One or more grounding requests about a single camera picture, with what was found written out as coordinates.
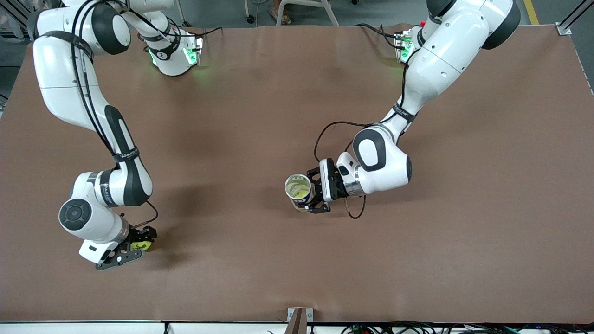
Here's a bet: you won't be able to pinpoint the white blue tennis ball can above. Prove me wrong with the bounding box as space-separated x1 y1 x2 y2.
284 174 316 213

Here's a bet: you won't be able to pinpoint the brown table cover sheet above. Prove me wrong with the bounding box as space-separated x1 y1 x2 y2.
0 23 594 324

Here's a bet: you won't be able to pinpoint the white stand legs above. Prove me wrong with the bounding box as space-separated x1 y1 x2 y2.
276 0 340 27

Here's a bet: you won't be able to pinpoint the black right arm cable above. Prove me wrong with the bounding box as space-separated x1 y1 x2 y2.
72 0 159 229

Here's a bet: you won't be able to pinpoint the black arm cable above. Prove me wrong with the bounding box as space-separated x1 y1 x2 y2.
72 0 159 229
314 60 416 220

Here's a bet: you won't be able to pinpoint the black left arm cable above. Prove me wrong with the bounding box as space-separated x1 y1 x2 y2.
314 60 416 220

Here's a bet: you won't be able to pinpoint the white table edge rail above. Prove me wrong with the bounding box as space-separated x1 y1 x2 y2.
0 320 594 334

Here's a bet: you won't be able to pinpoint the metal bracket with brown post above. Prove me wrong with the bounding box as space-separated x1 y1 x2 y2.
287 307 314 334

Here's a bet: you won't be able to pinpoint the bundle of cables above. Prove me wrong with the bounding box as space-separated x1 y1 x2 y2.
341 321 594 334

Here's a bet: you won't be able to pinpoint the black left base cable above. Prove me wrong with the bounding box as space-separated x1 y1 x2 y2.
355 22 404 49

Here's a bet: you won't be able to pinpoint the black base cable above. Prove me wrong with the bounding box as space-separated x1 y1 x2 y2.
355 22 404 49
176 26 224 39

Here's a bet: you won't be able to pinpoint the black right base cable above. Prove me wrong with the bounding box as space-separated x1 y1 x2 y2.
176 26 224 39

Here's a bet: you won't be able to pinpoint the aluminium frame post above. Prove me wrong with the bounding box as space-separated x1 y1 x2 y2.
555 0 594 36
0 0 45 41

